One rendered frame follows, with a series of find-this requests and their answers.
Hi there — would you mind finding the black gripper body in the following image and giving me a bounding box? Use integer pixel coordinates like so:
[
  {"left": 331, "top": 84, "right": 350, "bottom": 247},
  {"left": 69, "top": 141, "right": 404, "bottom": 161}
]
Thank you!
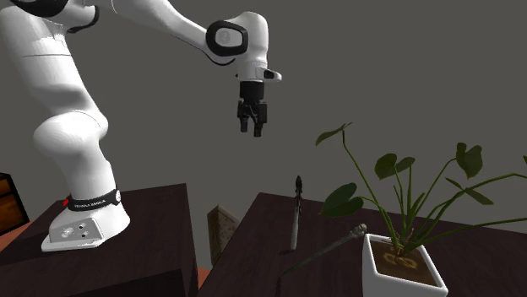
[{"left": 236, "top": 80, "right": 269, "bottom": 124}]

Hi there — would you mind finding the beige stone slab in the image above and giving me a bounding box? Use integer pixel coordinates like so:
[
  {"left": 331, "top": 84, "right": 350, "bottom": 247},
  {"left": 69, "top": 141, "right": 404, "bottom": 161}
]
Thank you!
[{"left": 206, "top": 205, "right": 242, "bottom": 267}]

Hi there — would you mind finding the grey stick with round knob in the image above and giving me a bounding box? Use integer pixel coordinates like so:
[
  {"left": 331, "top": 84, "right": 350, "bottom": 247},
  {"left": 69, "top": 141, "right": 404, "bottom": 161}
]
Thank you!
[{"left": 281, "top": 223, "right": 368, "bottom": 278}]

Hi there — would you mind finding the dark wooden robot stand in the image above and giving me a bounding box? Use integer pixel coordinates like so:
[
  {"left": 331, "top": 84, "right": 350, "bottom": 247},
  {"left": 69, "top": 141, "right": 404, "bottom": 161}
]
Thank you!
[{"left": 0, "top": 182, "right": 199, "bottom": 297}]

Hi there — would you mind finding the green plant in white pot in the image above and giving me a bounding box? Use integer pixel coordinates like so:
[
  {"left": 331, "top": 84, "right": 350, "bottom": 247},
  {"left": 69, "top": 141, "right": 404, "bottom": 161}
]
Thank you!
[{"left": 315, "top": 121, "right": 527, "bottom": 297}]

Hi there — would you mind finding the brown wooden cabinet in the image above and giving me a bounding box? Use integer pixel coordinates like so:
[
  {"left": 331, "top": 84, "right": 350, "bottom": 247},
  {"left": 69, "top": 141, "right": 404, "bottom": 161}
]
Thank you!
[{"left": 0, "top": 172, "right": 30, "bottom": 237}]

